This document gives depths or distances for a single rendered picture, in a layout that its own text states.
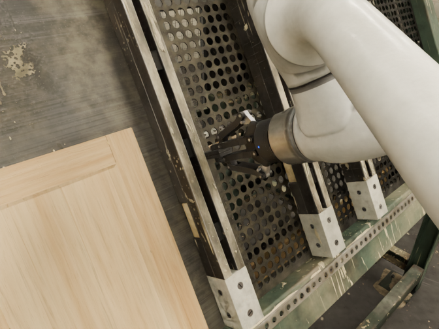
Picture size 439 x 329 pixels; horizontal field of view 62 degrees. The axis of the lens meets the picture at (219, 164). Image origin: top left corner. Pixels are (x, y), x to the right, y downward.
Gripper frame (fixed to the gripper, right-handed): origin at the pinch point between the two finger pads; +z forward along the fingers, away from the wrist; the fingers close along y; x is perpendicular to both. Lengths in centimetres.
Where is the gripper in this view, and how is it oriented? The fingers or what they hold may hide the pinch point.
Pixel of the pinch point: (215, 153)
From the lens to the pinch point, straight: 75.7
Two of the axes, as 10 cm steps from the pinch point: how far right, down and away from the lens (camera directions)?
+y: -3.3, -9.4, -1.2
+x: -7.5, 3.4, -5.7
